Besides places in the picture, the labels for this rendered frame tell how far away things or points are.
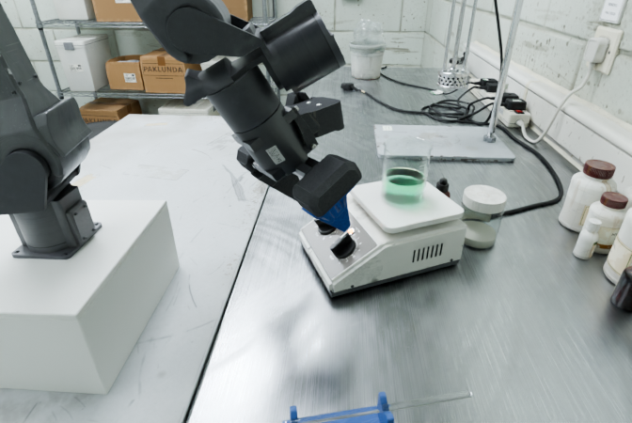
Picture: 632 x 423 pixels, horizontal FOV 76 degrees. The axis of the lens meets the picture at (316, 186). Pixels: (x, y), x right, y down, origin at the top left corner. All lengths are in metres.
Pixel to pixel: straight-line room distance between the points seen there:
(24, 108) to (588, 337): 0.62
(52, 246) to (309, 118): 0.30
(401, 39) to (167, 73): 1.57
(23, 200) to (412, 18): 2.75
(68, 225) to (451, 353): 0.43
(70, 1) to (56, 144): 2.70
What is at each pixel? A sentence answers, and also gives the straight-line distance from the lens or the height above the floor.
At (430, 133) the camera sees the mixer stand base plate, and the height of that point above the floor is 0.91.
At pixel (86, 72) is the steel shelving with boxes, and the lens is 3.07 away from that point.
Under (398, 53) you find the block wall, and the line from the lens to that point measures 3.01.
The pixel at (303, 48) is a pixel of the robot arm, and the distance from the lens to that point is 0.37.
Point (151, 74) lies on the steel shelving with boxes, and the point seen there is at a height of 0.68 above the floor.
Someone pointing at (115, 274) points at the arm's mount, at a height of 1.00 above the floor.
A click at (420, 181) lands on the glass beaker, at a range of 0.54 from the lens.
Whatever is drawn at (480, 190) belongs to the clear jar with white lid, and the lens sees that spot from 0.65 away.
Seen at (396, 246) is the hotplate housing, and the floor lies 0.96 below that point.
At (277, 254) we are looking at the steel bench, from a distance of 0.60.
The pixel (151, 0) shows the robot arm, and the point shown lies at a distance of 0.38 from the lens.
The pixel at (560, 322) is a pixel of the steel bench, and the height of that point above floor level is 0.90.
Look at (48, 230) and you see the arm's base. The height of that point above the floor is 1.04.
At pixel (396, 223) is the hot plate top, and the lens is 0.52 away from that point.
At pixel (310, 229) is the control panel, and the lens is 0.59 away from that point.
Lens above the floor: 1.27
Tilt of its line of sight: 28 degrees down
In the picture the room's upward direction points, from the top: straight up
